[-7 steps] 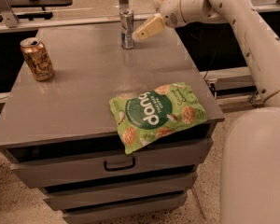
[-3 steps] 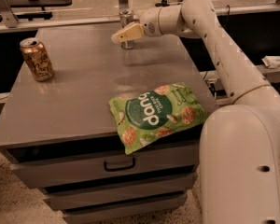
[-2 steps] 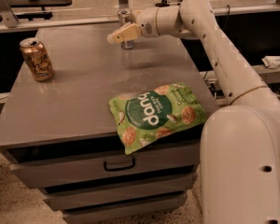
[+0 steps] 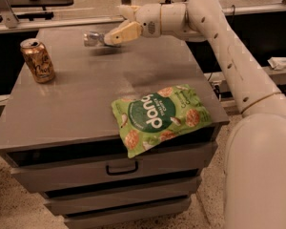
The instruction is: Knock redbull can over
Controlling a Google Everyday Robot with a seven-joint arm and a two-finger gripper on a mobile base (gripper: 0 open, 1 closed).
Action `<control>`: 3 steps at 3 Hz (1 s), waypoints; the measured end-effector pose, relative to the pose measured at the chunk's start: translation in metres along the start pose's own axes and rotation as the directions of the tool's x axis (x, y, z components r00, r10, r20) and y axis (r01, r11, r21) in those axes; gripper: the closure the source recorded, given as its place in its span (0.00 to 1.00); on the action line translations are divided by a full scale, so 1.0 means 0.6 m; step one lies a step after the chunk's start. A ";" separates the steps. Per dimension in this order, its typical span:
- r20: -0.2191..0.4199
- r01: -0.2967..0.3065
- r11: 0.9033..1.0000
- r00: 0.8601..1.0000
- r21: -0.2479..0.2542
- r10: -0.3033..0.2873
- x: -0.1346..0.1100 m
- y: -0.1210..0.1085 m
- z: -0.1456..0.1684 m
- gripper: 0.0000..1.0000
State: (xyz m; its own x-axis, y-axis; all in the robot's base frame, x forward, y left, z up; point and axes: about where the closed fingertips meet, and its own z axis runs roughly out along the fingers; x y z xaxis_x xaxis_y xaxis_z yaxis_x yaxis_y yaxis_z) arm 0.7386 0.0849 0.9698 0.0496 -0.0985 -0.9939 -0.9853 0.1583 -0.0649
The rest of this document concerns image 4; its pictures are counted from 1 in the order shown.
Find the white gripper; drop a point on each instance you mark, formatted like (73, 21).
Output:
(148, 19)

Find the silver redbull can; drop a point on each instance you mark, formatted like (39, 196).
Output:
(93, 39)

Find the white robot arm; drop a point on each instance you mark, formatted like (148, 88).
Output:
(255, 157)

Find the gold soda can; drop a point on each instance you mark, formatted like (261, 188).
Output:
(38, 60)

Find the green snack bag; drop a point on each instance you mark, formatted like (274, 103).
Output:
(157, 117)

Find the white crumpled wrapper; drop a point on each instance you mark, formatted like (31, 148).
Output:
(278, 63)

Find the metal frame rail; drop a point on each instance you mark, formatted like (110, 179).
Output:
(37, 25)

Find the black drawer handle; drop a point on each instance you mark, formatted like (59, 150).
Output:
(123, 170)

